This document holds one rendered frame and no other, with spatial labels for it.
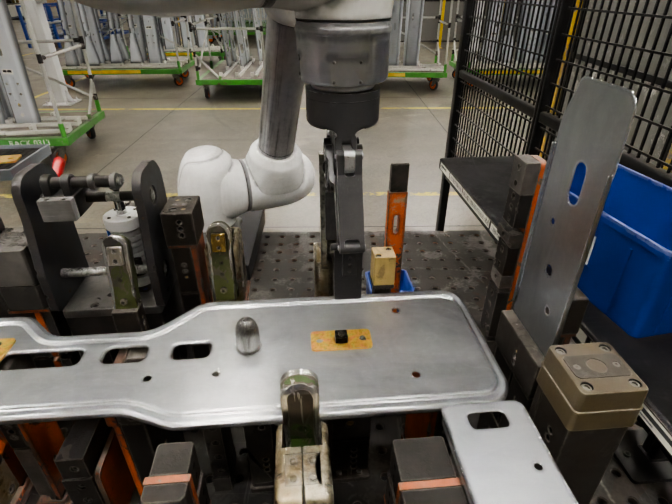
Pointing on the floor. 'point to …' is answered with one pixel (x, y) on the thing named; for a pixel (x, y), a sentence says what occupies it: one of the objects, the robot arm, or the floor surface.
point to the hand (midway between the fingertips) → (341, 257)
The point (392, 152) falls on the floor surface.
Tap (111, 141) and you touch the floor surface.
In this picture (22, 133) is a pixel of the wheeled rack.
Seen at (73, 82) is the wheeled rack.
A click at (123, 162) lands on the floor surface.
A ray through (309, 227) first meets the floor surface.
